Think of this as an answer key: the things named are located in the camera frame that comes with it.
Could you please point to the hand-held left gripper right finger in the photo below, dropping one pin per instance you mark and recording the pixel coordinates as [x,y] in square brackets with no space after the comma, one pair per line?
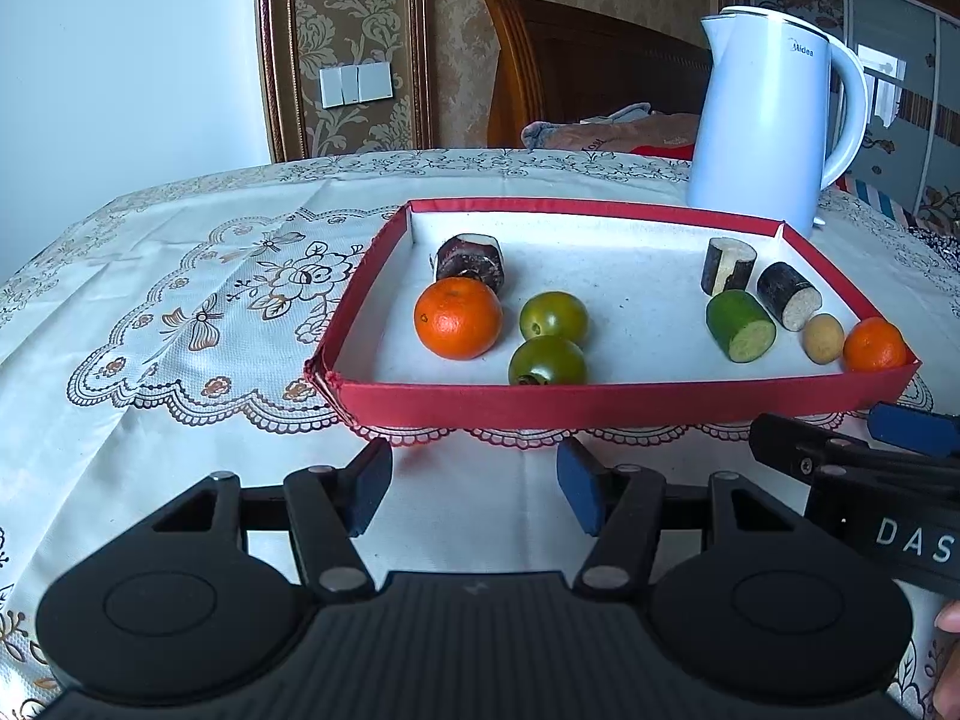
[581,484]

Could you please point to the golden wall trim frame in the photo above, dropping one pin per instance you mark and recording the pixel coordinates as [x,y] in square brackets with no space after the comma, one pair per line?
[274,52]

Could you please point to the dark slant-cut sugarcane piece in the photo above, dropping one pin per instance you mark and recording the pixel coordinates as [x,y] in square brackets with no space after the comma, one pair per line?
[784,292]

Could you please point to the small orange tangerine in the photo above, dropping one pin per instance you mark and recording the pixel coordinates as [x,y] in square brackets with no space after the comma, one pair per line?
[874,345]

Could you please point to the white wall light switch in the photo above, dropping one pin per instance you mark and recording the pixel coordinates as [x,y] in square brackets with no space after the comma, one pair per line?
[356,84]

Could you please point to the green tomato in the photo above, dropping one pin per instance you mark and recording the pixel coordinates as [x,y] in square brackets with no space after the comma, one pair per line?
[551,361]
[555,313]

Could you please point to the wooden chair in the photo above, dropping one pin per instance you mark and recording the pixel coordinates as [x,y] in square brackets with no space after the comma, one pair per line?
[570,67]

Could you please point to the white electric kettle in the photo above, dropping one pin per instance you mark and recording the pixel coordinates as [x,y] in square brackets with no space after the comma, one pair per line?
[757,127]

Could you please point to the person's right hand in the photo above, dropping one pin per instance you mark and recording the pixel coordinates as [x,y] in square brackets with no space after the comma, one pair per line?
[951,660]

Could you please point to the red shallow box tray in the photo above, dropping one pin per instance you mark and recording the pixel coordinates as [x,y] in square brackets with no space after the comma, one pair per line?
[645,300]

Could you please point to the partly peeled sugarcane piece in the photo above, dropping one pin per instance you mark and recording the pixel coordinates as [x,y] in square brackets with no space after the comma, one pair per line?
[727,266]

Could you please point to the small yellow-brown fruit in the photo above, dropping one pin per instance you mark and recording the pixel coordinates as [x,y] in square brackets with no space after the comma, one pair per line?
[823,337]

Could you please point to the large orange tangerine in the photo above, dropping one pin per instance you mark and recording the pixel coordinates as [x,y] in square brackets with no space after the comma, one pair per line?
[457,319]

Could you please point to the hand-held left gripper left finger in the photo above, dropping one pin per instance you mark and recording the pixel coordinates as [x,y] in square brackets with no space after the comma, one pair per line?
[371,484]

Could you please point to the wardrobe with floral sliding doors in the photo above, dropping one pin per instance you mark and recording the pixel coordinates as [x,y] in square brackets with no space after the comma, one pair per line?
[900,30]

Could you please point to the green cucumber piece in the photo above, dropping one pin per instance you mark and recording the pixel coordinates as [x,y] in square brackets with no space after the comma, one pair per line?
[739,322]

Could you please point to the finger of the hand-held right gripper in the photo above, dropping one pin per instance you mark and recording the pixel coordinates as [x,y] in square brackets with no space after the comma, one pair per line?
[915,427]
[787,442]

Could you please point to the dark floral cloth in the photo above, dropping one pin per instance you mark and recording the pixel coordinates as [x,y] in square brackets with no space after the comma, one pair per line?
[941,240]

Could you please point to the colourful striped blanket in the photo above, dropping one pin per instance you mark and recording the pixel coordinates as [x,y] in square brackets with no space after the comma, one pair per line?
[870,195]

